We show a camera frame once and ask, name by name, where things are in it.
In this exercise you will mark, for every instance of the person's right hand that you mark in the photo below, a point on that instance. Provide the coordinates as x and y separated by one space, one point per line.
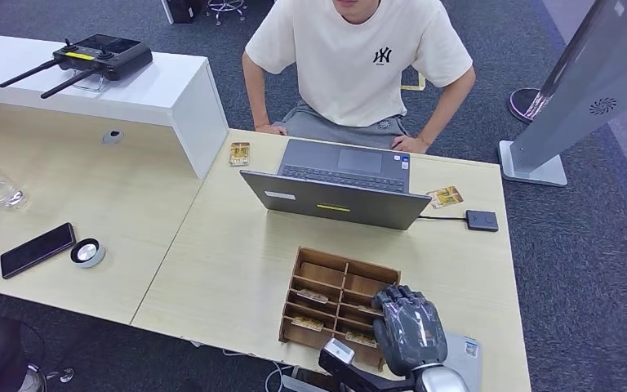
271 130

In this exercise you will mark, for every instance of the person's left hand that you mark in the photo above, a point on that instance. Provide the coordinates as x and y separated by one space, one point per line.
410 145

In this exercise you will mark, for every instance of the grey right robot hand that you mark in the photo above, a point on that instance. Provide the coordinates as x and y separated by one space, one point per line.
411 335

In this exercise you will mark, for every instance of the gold patterned ID card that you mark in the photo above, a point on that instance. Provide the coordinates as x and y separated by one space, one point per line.
445 197

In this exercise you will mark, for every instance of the person's left forearm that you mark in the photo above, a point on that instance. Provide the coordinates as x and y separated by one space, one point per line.
449 108

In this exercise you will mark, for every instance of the person's right forearm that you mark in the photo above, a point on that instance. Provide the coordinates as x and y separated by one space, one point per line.
257 92

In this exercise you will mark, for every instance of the person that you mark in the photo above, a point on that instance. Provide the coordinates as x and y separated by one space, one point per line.
354 70

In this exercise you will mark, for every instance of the black card reader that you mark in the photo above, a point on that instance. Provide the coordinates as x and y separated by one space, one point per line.
482 220

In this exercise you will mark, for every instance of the wooden card organizer box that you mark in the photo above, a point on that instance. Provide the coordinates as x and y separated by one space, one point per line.
324 276

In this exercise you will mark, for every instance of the yellow floor tape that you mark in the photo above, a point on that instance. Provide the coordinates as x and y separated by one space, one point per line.
413 88

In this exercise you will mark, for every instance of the white box device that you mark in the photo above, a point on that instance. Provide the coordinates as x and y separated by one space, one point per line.
467 360

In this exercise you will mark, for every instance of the grey laptop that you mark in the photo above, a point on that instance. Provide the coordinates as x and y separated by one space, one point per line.
340 205

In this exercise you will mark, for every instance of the round chrome stand base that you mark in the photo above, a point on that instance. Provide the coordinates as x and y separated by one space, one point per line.
522 105

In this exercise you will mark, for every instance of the chrome chair base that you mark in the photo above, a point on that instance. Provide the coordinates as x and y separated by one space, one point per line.
35 381
226 6

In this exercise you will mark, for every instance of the white desk riser shelf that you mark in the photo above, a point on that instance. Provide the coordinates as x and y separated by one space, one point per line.
146 86

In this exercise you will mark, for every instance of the black computer case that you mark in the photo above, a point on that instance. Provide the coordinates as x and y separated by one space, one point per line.
181 10

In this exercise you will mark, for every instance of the silver kiosk display stand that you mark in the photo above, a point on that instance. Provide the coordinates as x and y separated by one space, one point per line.
584 86

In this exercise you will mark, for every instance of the black remote controller with antennas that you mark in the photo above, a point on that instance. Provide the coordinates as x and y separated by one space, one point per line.
102 57

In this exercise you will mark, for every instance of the clear acrylic stand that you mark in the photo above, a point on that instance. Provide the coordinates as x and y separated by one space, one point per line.
90 84

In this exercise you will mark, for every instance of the round white silver disc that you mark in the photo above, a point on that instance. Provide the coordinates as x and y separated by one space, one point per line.
87 253

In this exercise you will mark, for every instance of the black smartphone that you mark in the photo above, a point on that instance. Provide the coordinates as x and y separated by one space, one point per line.
37 250

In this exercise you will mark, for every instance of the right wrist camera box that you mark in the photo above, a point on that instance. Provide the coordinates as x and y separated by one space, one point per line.
339 350

